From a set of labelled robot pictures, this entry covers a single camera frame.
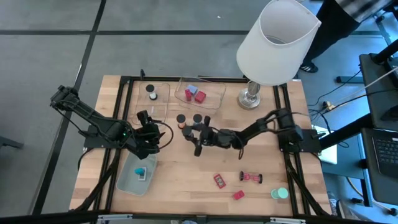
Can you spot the white box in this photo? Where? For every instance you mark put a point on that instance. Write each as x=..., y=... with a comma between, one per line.
x=329, y=155

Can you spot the teal plastic staple case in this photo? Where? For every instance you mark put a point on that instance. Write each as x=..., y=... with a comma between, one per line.
x=140, y=171

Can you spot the pink sand hourglass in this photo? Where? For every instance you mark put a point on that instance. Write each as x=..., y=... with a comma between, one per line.
x=250, y=177

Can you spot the blue sand hourglass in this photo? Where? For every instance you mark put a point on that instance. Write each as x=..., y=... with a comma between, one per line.
x=197, y=118

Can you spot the red rectangular block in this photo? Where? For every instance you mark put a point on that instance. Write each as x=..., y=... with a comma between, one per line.
x=188, y=95

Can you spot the person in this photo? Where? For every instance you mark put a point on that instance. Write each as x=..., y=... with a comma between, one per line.
x=332, y=28

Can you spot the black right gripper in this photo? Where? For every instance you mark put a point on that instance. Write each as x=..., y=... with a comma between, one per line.
x=214, y=138

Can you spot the black metal table frame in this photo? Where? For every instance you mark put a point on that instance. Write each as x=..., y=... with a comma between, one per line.
x=161, y=78

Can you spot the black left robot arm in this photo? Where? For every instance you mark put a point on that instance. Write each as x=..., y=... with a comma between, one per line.
x=105, y=129

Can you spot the black laptop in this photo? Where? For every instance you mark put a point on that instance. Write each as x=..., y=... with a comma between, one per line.
x=385, y=152

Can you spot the lavender block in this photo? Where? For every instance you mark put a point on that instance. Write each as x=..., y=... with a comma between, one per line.
x=192, y=89

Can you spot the red plastic staple case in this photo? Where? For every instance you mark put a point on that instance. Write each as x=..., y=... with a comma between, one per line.
x=219, y=181

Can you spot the white sand hourglass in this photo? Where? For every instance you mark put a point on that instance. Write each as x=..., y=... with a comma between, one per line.
x=150, y=88

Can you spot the clear plastic tray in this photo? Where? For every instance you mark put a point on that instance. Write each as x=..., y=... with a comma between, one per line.
x=161, y=102
x=214, y=93

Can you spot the black furniture leg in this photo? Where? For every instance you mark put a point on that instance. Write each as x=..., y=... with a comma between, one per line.
x=9, y=141

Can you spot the table lamp white shade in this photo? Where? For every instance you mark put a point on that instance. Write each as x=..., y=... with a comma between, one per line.
x=273, y=56

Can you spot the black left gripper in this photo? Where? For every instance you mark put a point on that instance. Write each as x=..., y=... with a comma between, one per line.
x=149, y=137

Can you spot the teal round lid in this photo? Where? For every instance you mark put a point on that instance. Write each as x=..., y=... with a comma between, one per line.
x=282, y=193

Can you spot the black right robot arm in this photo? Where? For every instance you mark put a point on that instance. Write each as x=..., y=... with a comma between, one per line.
x=258, y=126

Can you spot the black desk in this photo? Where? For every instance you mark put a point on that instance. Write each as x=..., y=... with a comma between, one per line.
x=373, y=93

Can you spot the grey translucent tray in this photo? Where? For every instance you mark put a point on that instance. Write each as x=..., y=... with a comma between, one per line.
x=129, y=183

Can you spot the orange sand hourglass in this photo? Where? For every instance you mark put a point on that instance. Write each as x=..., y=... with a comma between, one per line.
x=181, y=118

